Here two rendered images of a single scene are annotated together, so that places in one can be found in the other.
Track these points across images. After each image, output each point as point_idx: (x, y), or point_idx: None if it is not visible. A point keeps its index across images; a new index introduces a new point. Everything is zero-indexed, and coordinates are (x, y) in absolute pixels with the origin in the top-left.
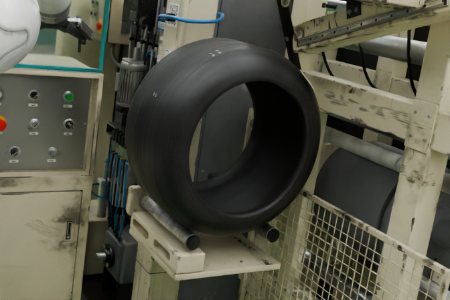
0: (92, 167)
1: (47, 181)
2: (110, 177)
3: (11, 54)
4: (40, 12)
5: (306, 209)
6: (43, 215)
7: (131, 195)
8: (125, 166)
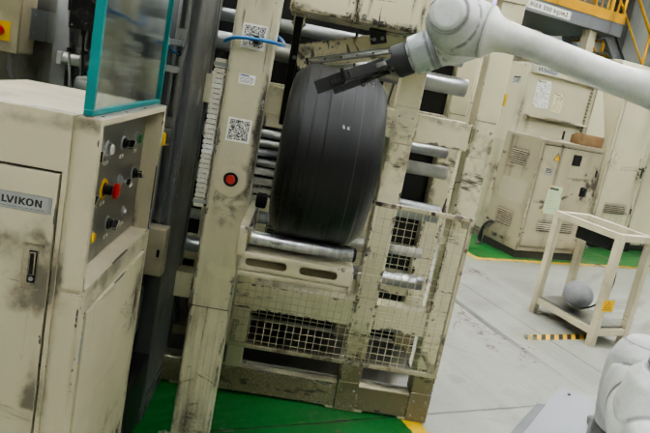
0: (150, 219)
1: (132, 250)
2: None
3: None
4: (438, 65)
5: None
6: (128, 294)
7: (247, 235)
8: None
